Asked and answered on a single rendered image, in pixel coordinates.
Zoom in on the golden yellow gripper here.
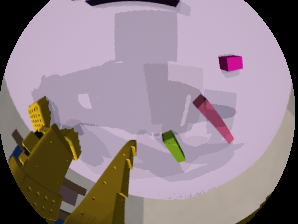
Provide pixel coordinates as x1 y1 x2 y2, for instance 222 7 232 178
63 140 137 224

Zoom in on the dark pink rod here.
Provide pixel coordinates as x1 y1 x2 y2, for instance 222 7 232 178
192 94 234 144

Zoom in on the lime green rod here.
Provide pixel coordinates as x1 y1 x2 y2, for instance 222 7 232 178
162 130 185 163

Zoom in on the purple rod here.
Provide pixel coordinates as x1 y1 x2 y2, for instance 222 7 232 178
85 0 180 7

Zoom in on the magenta rod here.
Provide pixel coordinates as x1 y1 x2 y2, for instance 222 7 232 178
218 55 243 72

